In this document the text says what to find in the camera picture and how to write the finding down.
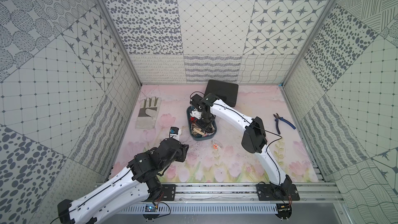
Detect beige watch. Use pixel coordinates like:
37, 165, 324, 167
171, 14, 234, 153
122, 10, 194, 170
191, 128, 205, 137

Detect orange white digital watch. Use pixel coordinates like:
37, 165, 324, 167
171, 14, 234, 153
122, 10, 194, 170
211, 140, 222, 150

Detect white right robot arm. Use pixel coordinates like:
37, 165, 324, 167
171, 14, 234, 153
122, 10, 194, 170
190, 93, 293, 195

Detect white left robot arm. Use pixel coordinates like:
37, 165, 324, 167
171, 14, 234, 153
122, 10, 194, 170
55, 138, 189, 224

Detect teal storage box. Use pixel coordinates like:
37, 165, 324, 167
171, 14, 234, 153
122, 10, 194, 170
186, 106, 217, 141

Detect black plastic tool case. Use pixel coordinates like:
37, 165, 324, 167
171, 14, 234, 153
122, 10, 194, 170
204, 79, 239, 107

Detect grey white work glove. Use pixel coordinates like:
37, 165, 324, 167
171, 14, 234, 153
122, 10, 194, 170
135, 96, 162, 130

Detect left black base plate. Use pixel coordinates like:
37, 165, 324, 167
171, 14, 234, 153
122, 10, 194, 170
154, 184, 177, 202

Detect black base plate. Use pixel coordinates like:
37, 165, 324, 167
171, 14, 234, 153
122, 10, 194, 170
256, 182, 300, 202
154, 184, 177, 202

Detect blue handled pliers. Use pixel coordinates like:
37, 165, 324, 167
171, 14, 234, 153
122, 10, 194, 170
273, 113, 296, 135

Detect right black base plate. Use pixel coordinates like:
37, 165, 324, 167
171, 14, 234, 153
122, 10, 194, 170
256, 182, 300, 202

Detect white slotted cable duct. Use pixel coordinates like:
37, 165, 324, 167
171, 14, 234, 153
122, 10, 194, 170
120, 203, 278, 215

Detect aluminium rail frame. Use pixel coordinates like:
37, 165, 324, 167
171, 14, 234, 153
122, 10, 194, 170
149, 164, 346, 204

